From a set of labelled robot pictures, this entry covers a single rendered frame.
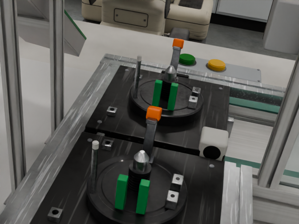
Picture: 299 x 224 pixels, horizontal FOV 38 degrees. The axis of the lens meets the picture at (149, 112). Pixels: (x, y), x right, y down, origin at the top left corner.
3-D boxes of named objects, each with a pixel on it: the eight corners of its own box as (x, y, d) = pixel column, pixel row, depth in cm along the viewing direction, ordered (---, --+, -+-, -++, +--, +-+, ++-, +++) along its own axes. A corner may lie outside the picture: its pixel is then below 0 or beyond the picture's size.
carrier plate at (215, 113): (119, 72, 94) (119, 64, 93) (228, 94, 92) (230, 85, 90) (84, 135, 74) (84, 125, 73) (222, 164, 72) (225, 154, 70)
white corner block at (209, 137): (198, 143, 76) (202, 124, 74) (224, 148, 75) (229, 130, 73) (195, 159, 72) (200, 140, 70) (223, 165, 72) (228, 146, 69)
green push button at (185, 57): (178, 59, 102) (179, 51, 101) (195, 62, 102) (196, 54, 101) (175, 66, 99) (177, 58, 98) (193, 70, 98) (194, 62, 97)
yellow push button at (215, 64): (207, 65, 101) (209, 57, 100) (224, 68, 101) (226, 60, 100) (206, 72, 98) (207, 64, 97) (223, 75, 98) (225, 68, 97)
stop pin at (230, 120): (223, 133, 83) (228, 116, 81) (229, 134, 83) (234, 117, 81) (223, 137, 82) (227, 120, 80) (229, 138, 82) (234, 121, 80)
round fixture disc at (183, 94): (137, 79, 88) (138, 71, 87) (204, 93, 87) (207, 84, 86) (120, 116, 77) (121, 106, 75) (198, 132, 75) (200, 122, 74)
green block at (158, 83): (152, 103, 78) (155, 79, 75) (159, 104, 77) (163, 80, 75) (151, 106, 77) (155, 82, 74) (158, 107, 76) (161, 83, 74)
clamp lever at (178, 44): (167, 76, 85) (174, 38, 84) (177, 78, 85) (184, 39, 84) (165, 78, 82) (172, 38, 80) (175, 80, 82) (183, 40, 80)
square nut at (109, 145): (103, 143, 70) (104, 138, 69) (113, 145, 69) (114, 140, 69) (101, 149, 68) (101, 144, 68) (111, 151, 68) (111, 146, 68)
